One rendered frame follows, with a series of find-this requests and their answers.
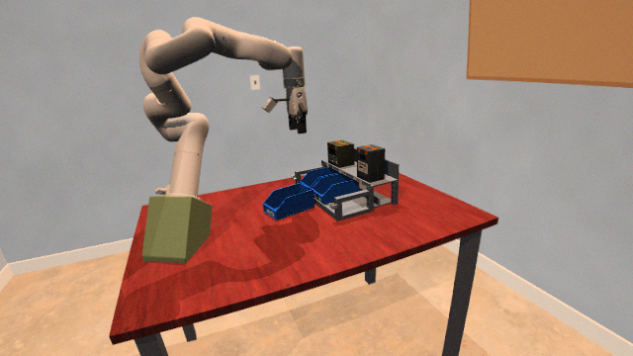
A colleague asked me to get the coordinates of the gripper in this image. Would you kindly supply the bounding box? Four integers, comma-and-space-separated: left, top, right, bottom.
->
284, 86, 308, 134

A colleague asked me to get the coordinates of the blue bin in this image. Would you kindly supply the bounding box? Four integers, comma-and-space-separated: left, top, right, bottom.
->
313, 174, 359, 205
265, 183, 315, 221
301, 167, 341, 188

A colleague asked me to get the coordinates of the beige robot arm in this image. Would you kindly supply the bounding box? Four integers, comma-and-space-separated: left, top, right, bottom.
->
139, 18, 305, 200

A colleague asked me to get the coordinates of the white shelf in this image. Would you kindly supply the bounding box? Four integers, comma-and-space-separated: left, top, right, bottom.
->
291, 148, 399, 222

